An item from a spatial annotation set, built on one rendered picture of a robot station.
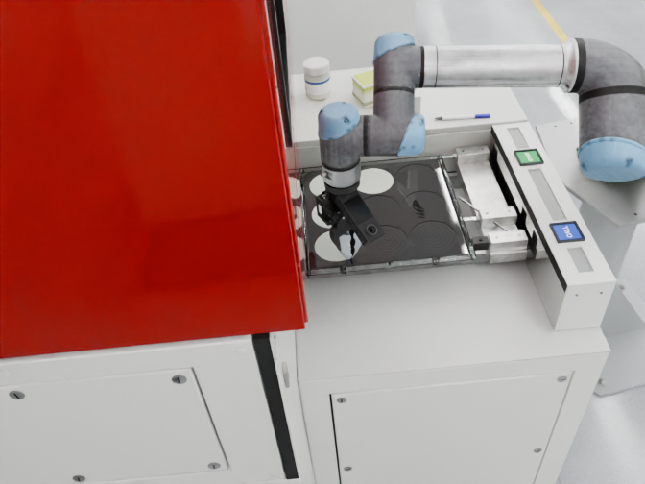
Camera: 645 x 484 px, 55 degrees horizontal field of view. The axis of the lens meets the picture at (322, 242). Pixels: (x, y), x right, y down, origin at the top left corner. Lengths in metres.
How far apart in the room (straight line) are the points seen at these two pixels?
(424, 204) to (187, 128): 0.95
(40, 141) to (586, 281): 0.99
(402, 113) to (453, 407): 0.64
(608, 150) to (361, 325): 0.59
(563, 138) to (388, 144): 0.86
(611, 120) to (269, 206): 0.70
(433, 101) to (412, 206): 0.37
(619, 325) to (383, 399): 1.28
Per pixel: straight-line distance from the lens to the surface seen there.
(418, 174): 1.58
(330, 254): 1.37
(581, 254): 1.35
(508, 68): 1.19
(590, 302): 1.33
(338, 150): 1.14
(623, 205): 1.71
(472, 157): 1.65
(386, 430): 1.46
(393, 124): 1.13
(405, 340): 1.32
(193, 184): 0.66
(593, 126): 1.20
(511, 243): 1.42
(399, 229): 1.43
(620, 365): 2.41
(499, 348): 1.33
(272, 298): 0.77
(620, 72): 1.22
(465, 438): 1.54
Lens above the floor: 1.87
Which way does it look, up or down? 44 degrees down
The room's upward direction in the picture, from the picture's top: 6 degrees counter-clockwise
